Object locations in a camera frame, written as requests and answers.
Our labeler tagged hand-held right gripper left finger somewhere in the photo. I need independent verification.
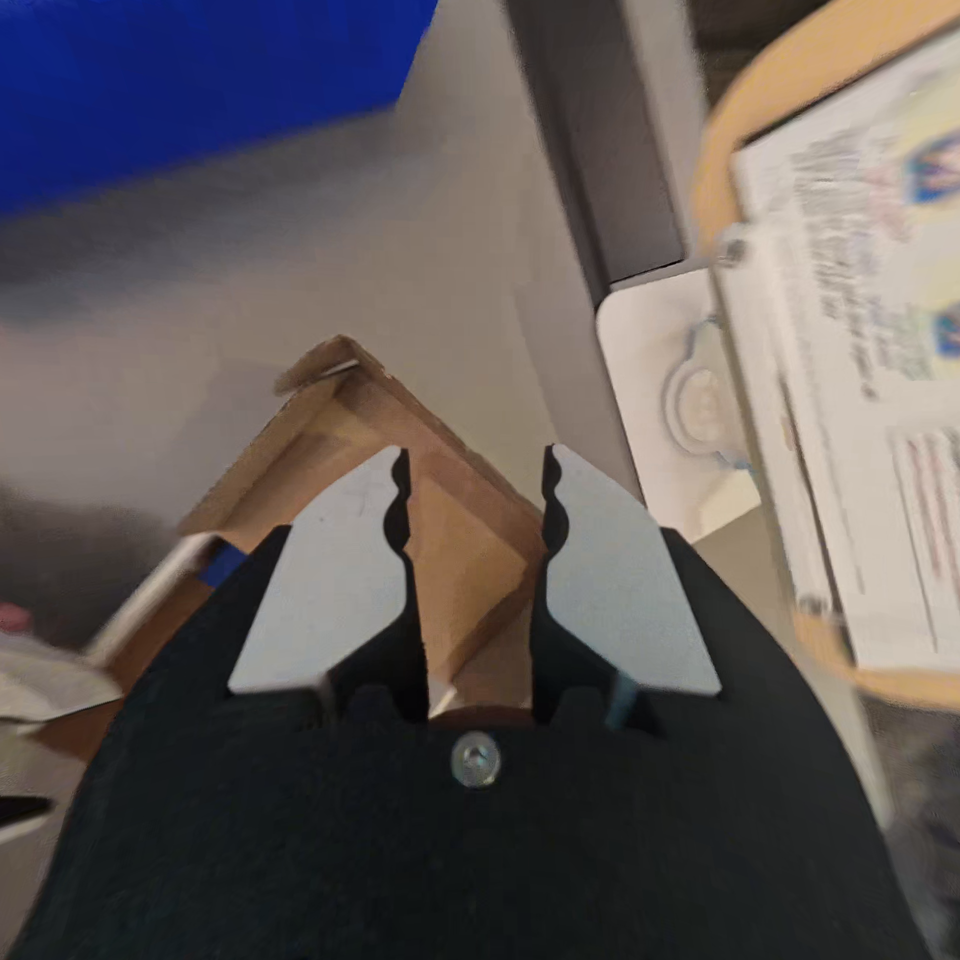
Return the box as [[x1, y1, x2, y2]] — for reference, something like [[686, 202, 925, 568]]
[[225, 444, 430, 710]]

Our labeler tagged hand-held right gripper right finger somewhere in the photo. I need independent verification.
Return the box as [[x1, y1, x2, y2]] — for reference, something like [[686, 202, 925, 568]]
[[529, 442, 725, 732]]

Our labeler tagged white cardboard mailer box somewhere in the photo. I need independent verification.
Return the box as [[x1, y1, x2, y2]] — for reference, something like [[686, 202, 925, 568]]
[[33, 333, 550, 762]]

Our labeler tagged wooden document stand white base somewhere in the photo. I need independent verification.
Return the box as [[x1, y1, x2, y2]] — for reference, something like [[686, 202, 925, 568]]
[[594, 0, 960, 712]]

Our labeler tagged printed instruction sheet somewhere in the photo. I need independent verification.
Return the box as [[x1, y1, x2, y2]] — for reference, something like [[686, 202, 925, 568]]
[[729, 30, 960, 674]]

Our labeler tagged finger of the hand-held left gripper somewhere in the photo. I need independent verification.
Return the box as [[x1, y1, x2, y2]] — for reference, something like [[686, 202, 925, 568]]
[[0, 645, 126, 742], [0, 793, 55, 850]]

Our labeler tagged blue plastic storage bin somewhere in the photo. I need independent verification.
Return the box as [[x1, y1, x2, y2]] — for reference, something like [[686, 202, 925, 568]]
[[0, 0, 441, 220]]

